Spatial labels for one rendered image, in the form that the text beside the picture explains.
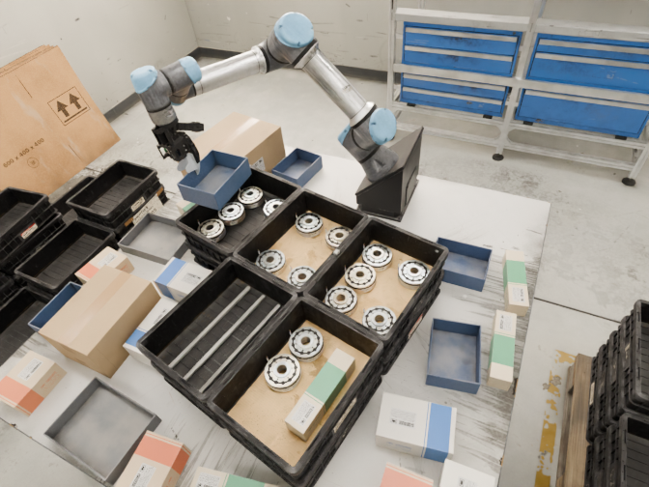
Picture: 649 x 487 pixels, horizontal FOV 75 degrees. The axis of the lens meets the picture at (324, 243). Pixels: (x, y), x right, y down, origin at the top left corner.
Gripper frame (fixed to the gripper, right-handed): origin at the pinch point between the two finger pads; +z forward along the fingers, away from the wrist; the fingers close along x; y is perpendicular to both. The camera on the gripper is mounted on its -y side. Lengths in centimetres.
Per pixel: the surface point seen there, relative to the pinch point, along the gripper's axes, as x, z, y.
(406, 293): 72, 38, 1
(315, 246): 35.4, 33.4, -5.9
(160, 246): -33, 38, 10
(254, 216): 5.6, 29.9, -10.9
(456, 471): 100, 45, 44
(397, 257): 64, 37, -12
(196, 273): -1.4, 32.8, 19.7
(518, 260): 101, 48, -33
